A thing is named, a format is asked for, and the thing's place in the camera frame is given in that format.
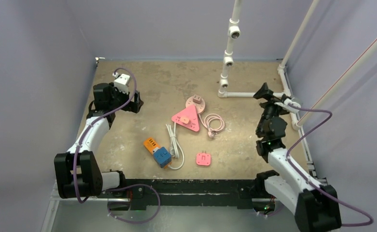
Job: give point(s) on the pink round power strip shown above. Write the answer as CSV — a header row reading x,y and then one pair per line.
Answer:
x,y
199,107

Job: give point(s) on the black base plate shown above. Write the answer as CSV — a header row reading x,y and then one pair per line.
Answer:
x,y
238,193

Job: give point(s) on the orange power strip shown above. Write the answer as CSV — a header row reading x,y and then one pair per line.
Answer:
x,y
150,144

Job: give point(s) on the aluminium rail frame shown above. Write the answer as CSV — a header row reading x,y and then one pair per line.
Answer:
x,y
315,209

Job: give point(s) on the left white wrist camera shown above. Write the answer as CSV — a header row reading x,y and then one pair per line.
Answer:
x,y
121,82

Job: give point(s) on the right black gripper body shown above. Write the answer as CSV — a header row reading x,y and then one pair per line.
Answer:
x,y
268,96

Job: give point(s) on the blue cube socket adapter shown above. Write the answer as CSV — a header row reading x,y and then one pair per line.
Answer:
x,y
162,157

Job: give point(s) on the pink triangular power strip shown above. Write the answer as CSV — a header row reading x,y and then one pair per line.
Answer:
x,y
191,113

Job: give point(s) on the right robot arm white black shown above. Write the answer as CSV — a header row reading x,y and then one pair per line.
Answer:
x,y
287,173

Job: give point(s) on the pink square plug adapter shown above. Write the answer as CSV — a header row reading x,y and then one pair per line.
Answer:
x,y
203,159

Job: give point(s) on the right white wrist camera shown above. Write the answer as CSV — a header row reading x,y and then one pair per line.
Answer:
x,y
289,105

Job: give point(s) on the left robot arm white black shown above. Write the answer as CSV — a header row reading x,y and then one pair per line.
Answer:
x,y
77,172

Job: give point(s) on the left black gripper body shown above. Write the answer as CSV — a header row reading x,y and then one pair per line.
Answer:
x,y
119,97

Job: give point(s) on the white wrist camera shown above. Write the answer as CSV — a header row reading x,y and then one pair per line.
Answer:
x,y
289,105
121,82

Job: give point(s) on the pink plug on triangular strip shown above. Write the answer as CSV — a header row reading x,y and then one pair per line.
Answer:
x,y
185,120

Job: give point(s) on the light pink small plug adapter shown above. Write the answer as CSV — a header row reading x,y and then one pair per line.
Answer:
x,y
197,99

